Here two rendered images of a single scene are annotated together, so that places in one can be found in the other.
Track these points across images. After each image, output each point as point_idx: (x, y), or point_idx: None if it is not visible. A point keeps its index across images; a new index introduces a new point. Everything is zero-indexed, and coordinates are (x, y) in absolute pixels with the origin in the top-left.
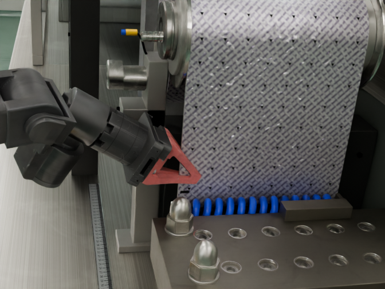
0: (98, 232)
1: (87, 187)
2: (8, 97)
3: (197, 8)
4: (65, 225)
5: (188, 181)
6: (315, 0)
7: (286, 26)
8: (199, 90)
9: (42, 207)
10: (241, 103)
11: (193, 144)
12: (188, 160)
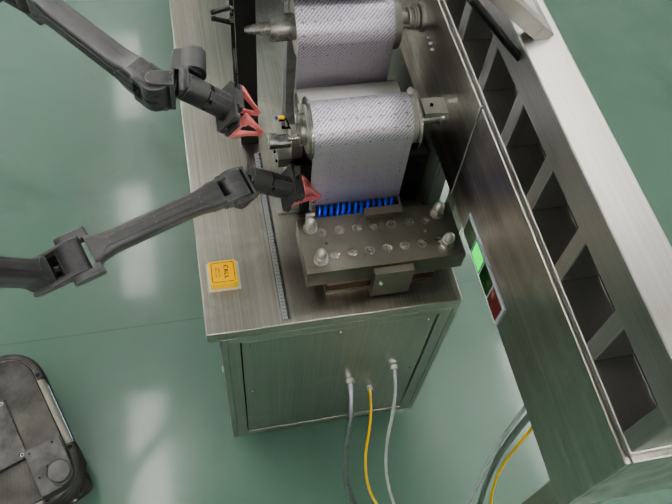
0: (264, 199)
1: (253, 156)
2: (225, 189)
3: (317, 132)
4: None
5: (314, 199)
6: (384, 118)
7: (366, 135)
8: (319, 165)
9: None
10: (342, 167)
11: (317, 184)
12: (314, 192)
